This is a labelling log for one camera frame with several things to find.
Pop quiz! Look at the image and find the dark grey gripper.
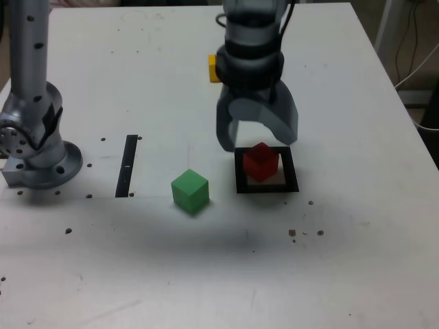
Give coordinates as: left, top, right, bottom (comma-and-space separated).
215, 80, 300, 154

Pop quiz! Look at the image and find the red cube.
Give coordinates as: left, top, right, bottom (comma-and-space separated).
242, 141, 278, 184

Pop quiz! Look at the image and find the yellow cube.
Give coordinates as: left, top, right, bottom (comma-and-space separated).
207, 54, 221, 84

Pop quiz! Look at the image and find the green cube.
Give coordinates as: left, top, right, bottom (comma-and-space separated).
170, 168, 210, 216

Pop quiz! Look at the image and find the black tape square outline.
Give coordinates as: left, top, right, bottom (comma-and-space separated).
233, 146, 300, 194

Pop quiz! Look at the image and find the black tape strip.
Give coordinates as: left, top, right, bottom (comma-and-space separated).
115, 134, 139, 199

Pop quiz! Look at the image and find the thin black cable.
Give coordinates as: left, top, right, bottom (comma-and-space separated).
408, 1, 420, 75
394, 1, 414, 82

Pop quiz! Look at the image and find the white metal post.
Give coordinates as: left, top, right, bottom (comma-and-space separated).
374, 0, 395, 59

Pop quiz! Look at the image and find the white cable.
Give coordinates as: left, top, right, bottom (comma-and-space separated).
410, 109, 439, 132
394, 44, 439, 90

